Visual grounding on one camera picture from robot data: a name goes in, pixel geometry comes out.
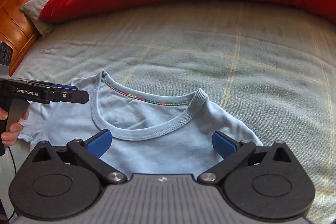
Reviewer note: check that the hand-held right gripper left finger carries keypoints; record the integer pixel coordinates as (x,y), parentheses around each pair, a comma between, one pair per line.
(98,144)

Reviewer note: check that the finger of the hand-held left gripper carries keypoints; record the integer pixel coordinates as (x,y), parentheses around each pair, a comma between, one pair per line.
(71,97)
(64,87)

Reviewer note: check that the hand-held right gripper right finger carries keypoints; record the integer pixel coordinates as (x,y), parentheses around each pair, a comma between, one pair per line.
(223,145)

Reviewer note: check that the light blue printed t-shirt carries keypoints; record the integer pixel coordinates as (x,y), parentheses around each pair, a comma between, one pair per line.
(157,150)

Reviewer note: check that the person's left hand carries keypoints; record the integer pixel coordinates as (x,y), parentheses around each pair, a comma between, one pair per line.
(9,138)

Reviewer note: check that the grey pillow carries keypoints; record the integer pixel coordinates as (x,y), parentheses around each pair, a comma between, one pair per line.
(39,6)

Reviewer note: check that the wooden headboard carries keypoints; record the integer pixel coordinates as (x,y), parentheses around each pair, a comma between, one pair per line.
(21,1)

